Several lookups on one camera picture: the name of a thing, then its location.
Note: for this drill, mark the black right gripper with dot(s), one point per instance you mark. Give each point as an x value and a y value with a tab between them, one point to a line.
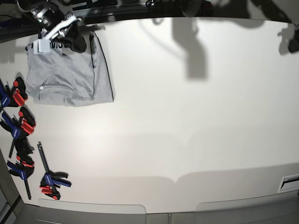
76	39

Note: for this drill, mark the grey T-shirt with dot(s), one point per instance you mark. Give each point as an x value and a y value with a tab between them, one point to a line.
64	77

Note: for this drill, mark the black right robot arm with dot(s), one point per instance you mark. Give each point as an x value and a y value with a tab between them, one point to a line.
26	6

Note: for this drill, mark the blue red bar clamp top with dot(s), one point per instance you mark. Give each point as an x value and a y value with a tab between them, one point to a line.
14	97

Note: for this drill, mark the blue red bar clamp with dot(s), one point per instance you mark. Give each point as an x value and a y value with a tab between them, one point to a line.
14	97
20	128
23	168
51	181

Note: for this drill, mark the white label plate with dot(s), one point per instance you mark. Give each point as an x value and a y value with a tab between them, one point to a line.
289	183

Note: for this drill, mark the blue red bar clamp right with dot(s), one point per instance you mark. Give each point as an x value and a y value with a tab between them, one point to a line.
51	181

